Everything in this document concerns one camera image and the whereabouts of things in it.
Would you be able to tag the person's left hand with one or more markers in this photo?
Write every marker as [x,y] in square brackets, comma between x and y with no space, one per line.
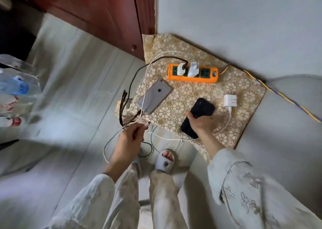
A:
[125,143]

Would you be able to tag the person's right hand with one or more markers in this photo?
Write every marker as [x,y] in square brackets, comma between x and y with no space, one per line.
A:
[202,125]

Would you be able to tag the person's left thumb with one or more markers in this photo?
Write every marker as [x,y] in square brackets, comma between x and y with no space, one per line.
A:
[140,137]

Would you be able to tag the person's right thumb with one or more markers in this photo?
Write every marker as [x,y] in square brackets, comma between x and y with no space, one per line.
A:
[190,116]

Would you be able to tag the black smartphone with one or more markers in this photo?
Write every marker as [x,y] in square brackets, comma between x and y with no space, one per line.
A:
[201,108]

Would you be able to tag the person's left forearm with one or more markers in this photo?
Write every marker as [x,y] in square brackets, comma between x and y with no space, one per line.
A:
[100,188]

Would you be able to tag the person's right forearm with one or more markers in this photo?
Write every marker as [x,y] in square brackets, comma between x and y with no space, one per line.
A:
[241,186]

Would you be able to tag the grey right slipper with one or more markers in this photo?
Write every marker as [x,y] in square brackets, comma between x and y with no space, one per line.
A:
[163,166]

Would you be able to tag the grey smartphone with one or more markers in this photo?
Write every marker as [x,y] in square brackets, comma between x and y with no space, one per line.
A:
[154,96]

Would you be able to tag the orange power strip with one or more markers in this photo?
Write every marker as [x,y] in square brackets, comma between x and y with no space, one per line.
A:
[203,76]

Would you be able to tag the white square charger adapter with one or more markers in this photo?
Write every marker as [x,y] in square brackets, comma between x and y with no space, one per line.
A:
[230,100]

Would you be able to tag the white charger plug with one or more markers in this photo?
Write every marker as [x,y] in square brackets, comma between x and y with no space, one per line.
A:
[193,69]

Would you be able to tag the gold floral patterned cloth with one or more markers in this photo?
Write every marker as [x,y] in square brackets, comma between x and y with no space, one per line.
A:
[234,85]

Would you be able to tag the beige patterned trousers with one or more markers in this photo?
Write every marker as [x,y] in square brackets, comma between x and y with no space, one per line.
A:
[163,201]

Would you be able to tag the clear bottle red label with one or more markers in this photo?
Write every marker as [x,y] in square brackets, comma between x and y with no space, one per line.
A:
[10,105]
[12,122]

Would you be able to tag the red-brown wooden cabinet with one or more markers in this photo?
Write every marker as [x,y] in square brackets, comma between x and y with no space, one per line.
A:
[100,12]

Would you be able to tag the clear bottle blue label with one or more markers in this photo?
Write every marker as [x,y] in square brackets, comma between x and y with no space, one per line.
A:
[19,86]

